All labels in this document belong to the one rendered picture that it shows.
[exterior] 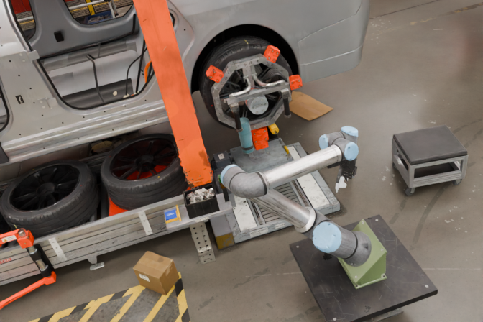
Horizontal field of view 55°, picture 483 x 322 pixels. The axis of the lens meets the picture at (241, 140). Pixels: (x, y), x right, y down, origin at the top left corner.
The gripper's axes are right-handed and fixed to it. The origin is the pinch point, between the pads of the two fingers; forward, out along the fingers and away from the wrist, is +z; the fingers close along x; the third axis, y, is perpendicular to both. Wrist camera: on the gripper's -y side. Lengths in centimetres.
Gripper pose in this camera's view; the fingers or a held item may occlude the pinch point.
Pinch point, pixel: (341, 186)
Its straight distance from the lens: 273.2
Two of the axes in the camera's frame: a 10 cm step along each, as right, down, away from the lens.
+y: 8.3, 2.3, -5.1
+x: 5.6, -3.6, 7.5
